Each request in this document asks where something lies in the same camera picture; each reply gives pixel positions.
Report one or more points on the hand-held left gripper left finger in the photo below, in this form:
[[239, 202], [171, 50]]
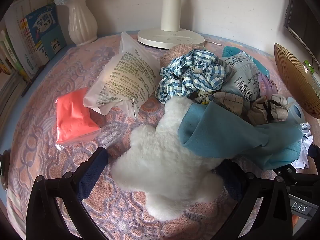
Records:
[[92, 172]]

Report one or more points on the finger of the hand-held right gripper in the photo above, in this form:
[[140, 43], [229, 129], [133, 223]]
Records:
[[285, 171], [314, 151]]

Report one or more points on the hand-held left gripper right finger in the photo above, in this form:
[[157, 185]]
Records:
[[232, 182]]

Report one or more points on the teal blue cloth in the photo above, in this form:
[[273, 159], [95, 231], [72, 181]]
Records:
[[225, 130]]

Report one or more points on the white plush toy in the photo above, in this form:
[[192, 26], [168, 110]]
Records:
[[162, 160]]

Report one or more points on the brown ribbed bowl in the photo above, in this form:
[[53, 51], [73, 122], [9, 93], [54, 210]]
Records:
[[292, 75]]

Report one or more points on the beige plaid socks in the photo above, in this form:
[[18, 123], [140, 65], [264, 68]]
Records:
[[230, 102]]

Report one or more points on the light blue barcode packet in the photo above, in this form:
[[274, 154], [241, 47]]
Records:
[[240, 80]]

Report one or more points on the white crumpled paper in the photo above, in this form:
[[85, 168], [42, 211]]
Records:
[[305, 145]]

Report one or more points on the light blue tape roll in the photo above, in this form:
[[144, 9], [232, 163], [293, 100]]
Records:
[[297, 111]]

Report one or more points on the beige sock bundle black tie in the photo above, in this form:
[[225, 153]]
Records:
[[277, 110]]

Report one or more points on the orange-red tissue pack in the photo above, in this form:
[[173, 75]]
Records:
[[72, 120]]

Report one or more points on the patterned pink blanket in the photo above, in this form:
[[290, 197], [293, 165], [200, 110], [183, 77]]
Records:
[[37, 120]]

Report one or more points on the lilac wipes packet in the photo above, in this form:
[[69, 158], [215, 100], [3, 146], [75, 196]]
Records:
[[267, 83]]

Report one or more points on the green tag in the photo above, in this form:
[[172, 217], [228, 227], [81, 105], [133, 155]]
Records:
[[309, 65]]

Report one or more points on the clear printed plastic bag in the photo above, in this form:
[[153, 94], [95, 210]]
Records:
[[125, 72]]

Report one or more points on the blue checkered scrunchie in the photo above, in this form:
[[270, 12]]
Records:
[[200, 75]]

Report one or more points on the stack of grey books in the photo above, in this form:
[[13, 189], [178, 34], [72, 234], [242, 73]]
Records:
[[12, 92]]

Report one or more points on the dark monitor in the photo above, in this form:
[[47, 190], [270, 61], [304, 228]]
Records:
[[307, 25]]

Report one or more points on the row of upright books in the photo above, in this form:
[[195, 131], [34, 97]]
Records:
[[12, 55]]

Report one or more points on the blue cover workbook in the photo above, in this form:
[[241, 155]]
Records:
[[45, 30]]

